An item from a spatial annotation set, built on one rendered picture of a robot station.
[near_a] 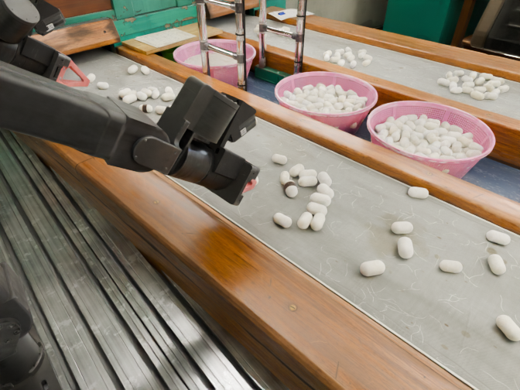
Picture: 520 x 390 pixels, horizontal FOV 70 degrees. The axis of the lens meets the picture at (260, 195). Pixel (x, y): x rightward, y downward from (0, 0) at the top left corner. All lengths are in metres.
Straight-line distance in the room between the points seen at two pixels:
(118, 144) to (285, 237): 0.31
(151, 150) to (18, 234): 0.46
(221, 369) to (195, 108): 0.35
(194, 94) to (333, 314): 0.32
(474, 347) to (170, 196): 0.50
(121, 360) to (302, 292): 0.27
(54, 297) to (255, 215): 0.35
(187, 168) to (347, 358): 0.30
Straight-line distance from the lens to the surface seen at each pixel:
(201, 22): 1.11
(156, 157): 0.45
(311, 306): 0.50
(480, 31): 0.50
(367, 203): 0.70
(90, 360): 0.62
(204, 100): 0.47
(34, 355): 0.62
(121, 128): 0.42
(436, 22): 3.49
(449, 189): 0.75
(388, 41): 1.49
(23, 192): 0.96
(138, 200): 0.68
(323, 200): 0.66
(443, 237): 0.68
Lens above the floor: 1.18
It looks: 39 degrees down
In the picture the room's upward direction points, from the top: straight up
